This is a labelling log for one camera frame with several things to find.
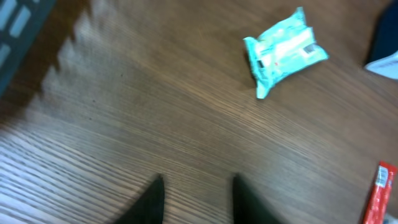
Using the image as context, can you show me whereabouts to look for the red stick snack packet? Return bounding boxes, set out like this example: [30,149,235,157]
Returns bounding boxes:
[362,161,397,224]

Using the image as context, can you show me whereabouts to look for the dark grey plastic basket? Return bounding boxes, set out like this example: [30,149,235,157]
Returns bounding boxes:
[1,0,56,93]

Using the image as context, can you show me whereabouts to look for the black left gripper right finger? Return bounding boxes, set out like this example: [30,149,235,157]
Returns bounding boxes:
[232,174,282,224]

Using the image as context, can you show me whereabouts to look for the white blue barcode scanner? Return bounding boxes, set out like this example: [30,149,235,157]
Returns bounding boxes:
[364,0,397,80]

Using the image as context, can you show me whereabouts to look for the teal white wipes packet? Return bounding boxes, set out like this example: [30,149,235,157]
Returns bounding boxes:
[243,7,329,99]

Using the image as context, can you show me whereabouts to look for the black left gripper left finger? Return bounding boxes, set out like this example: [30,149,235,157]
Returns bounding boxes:
[114,174,165,224]

